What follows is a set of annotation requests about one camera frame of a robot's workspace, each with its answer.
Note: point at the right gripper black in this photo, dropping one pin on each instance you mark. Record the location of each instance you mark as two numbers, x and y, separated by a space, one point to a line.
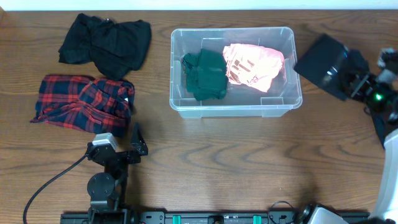
357 90

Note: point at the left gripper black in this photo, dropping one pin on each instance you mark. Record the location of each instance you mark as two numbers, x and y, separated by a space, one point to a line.
121 155

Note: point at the black shirt with tape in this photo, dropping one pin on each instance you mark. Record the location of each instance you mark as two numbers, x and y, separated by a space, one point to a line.
331 66

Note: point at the dark green shirt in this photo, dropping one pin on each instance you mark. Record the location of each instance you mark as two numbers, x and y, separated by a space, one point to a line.
205 75

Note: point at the large black garment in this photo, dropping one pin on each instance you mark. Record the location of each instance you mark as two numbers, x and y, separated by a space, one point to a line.
114 48

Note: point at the coral pink printed t-shirt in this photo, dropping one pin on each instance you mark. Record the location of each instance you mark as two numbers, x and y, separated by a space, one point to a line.
252 65

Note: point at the navy blue shirt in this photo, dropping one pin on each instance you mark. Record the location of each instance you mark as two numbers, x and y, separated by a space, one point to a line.
382 125

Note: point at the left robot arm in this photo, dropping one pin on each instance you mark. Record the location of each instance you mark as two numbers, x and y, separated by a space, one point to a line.
107 189

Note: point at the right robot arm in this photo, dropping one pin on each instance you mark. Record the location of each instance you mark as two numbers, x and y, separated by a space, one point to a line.
385 210

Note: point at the red navy plaid shirt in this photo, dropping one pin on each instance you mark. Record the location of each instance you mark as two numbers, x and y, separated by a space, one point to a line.
84 103

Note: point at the clear plastic storage bin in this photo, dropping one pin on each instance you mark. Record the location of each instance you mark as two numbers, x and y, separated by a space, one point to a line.
285 93

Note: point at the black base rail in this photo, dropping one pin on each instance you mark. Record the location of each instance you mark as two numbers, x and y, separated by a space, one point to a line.
182 218

